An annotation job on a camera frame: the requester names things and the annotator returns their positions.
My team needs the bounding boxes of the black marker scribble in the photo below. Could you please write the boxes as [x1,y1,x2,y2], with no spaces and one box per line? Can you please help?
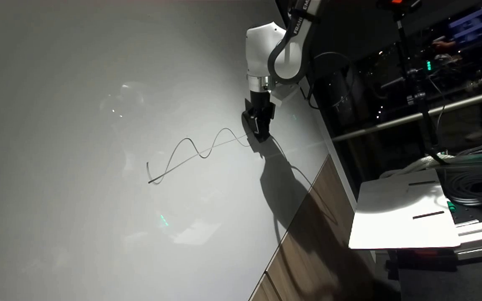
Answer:
[146,126,253,186]

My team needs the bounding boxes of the coiled gray cables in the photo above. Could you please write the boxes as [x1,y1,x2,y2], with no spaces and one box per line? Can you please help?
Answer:
[439,161,482,209]

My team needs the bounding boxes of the monitor with blue screen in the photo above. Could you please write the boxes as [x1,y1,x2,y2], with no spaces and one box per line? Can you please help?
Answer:
[447,2,482,49]

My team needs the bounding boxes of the small white platform board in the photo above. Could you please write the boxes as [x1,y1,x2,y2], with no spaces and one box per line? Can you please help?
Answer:
[347,169,462,253]

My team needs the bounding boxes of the large white whiteboard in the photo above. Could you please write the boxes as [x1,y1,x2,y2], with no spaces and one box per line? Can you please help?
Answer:
[0,0,338,301]

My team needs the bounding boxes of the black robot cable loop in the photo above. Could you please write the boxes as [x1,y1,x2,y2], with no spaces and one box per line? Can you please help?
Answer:
[266,0,323,72]

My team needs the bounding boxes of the silver metal rail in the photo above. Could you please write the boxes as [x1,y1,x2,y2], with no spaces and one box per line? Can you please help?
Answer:
[331,86,482,144]

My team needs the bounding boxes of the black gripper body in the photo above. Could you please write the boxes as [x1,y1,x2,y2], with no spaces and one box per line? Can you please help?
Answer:
[244,89,278,121]

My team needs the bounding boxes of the black whiteboard eraser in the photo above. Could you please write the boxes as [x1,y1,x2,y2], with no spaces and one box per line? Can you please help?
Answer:
[241,112,273,142]

